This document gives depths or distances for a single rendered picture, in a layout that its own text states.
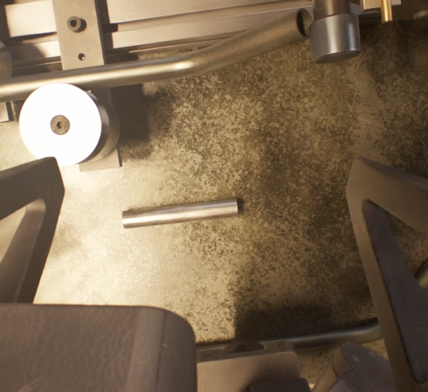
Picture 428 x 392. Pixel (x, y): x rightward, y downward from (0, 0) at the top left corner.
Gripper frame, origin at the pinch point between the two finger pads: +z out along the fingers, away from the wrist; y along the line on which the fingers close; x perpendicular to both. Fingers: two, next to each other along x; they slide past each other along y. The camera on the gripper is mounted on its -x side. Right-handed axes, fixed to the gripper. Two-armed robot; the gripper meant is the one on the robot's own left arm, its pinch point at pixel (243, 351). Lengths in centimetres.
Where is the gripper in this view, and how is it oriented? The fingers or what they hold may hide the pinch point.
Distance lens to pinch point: 35.7
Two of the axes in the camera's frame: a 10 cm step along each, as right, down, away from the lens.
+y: -1.3, -9.9, -1.0
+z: 0.0, -1.0, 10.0
